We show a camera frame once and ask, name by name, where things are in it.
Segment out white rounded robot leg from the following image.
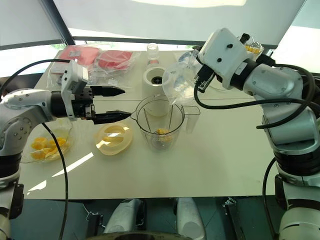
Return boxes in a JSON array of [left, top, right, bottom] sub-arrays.
[[103, 198, 147, 235], [174, 197, 207, 240]]

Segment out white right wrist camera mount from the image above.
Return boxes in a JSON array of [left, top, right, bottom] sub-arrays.
[[197, 27, 256, 91]]

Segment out black metal table bracket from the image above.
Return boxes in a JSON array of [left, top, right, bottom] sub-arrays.
[[222, 197, 248, 240]]

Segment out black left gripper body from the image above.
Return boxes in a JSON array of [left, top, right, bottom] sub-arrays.
[[71, 86, 97, 121]]

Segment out clear plastic bottle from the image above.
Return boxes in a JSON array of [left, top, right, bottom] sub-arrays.
[[145, 43, 161, 68]]

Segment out white blender base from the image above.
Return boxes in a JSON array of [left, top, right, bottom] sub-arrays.
[[142, 66, 172, 118]]

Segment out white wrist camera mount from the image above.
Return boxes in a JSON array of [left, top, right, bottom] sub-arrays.
[[197, 27, 256, 91], [60, 59, 90, 122]]

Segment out orange fruit slice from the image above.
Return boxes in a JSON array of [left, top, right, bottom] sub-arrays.
[[48, 136, 70, 149], [30, 148, 60, 161], [30, 136, 49, 151]]

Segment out yellow blender lid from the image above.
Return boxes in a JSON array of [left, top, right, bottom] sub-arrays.
[[94, 122, 134, 157]]

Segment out clear blender jug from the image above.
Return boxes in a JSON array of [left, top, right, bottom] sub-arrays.
[[131, 94, 201, 152]]

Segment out orange fruit chunk pile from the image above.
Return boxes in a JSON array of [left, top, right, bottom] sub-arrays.
[[155, 127, 175, 144]]

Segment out red fruit plastic bag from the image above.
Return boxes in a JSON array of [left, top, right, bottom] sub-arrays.
[[95, 49, 134, 71], [58, 45, 100, 65]]

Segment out clear glass bowl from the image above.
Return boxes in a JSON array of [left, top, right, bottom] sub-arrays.
[[20, 117, 75, 165]]

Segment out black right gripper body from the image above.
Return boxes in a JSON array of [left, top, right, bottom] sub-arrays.
[[193, 63, 216, 94]]

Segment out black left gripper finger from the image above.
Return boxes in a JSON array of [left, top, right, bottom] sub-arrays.
[[89, 85, 126, 98], [92, 109, 132, 125]]

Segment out orange fruit plastic bag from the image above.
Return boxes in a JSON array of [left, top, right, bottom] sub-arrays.
[[239, 33, 265, 55]]

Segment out clear plastic zip bag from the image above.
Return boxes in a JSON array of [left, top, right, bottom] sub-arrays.
[[162, 55, 201, 106]]

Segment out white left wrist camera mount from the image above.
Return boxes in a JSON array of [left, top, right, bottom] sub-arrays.
[[60, 59, 90, 122]]

